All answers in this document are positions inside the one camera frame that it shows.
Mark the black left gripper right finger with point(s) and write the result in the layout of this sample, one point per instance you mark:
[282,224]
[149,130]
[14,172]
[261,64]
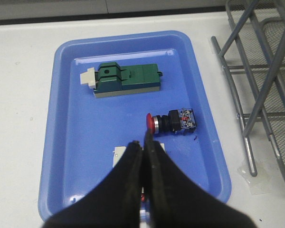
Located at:
[176,201]

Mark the grey metal rack frame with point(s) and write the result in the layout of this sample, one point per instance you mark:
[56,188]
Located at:
[256,83]

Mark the bottom mesh tray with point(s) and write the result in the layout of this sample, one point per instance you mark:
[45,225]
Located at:
[278,71]

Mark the blue plastic tray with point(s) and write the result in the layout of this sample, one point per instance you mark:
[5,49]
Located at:
[83,130]

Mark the red emergency push button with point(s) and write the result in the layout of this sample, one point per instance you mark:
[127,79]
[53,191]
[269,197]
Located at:
[177,121]

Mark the white circuit breaker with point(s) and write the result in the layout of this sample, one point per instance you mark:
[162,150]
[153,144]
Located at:
[120,150]

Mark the green knife switch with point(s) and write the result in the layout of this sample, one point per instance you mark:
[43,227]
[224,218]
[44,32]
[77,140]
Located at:
[111,79]

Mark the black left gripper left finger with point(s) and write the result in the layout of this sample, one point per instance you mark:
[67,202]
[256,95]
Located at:
[113,203]

